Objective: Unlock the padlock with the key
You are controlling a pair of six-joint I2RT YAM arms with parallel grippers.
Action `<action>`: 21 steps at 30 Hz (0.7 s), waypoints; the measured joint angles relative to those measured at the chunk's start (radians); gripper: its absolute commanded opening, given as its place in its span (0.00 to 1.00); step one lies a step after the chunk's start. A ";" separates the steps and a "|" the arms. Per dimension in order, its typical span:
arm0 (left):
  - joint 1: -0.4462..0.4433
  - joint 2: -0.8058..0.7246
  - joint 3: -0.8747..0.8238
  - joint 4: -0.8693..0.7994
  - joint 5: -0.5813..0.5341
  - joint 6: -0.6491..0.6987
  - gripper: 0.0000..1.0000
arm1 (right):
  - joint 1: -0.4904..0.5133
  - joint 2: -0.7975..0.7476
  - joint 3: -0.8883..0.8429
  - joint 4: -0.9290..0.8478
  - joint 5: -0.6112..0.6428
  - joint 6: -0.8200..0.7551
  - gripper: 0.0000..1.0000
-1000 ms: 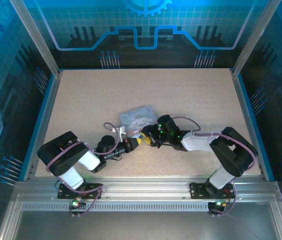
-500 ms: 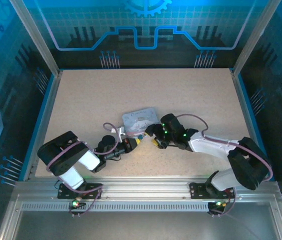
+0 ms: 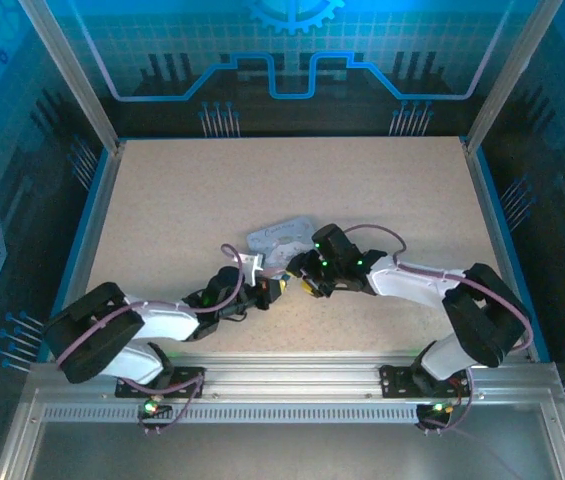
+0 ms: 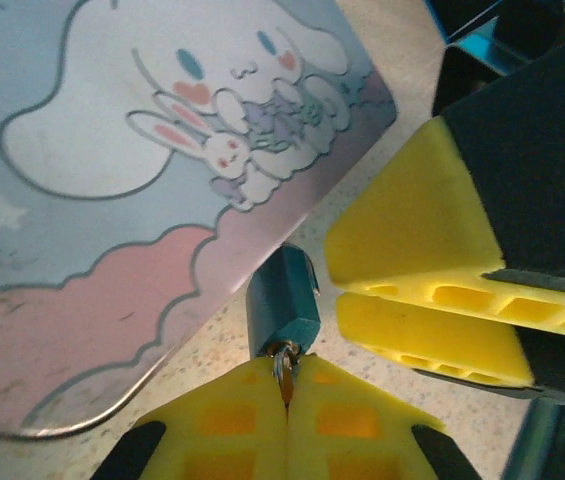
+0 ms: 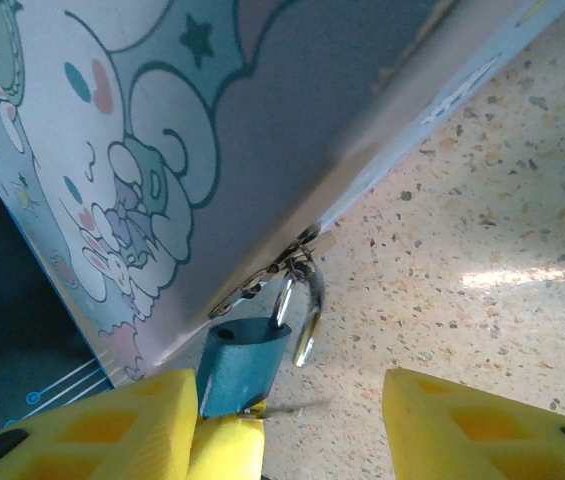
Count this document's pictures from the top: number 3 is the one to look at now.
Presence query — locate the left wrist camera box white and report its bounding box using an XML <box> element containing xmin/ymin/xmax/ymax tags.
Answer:
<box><xmin>238</xmin><ymin>252</ymin><xmax>267</xmax><ymax>287</ymax></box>

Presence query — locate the cartoon printed tin box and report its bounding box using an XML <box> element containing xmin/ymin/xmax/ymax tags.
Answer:
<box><xmin>245</xmin><ymin>214</ymin><xmax>319</xmax><ymax>275</ymax></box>

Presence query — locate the slotted grey cable duct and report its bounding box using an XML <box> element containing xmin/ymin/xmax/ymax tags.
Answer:
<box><xmin>41</xmin><ymin>403</ymin><xmax>554</xmax><ymax>425</ymax></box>

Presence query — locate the aluminium table side rail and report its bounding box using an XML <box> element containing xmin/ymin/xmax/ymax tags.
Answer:
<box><xmin>461</xmin><ymin>137</ymin><xmax>551</xmax><ymax>364</ymax></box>
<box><xmin>54</xmin><ymin>141</ymin><xmax>127</xmax><ymax>362</ymax></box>

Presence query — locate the long aluminium mounting rail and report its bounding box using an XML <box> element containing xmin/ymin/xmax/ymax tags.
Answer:
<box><xmin>29</xmin><ymin>352</ymin><xmax>562</xmax><ymax>402</ymax></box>

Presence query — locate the small LED controller board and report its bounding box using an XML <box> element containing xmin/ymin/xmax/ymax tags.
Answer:
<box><xmin>136</xmin><ymin>394</ymin><xmax>174</xmax><ymax>436</ymax></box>
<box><xmin>414</xmin><ymin>399</ymin><xmax>457</xmax><ymax>436</ymax></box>

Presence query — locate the aluminium frame post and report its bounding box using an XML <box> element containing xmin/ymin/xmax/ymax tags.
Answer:
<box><xmin>461</xmin><ymin>0</ymin><xmax>565</xmax><ymax>154</ymax></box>
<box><xmin>16</xmin><ymin>0</ymin><xmax>128</xmax><ymax>154</ymax></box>

